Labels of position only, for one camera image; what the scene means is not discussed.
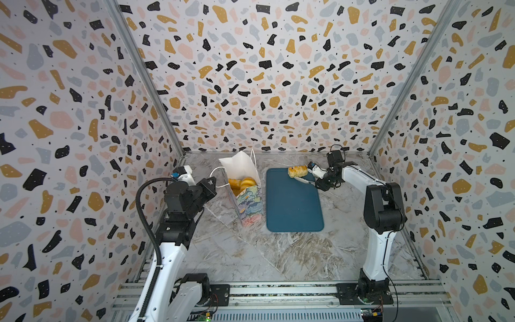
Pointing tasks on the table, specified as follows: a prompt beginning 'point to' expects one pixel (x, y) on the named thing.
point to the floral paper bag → (249, 202)
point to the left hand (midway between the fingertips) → (218, 177)
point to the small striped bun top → (248, 182)
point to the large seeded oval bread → (236, 186)
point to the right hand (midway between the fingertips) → (322, 180)
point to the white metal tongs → (304, 180)
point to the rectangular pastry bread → (297, 171)
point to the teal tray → (292, 204)
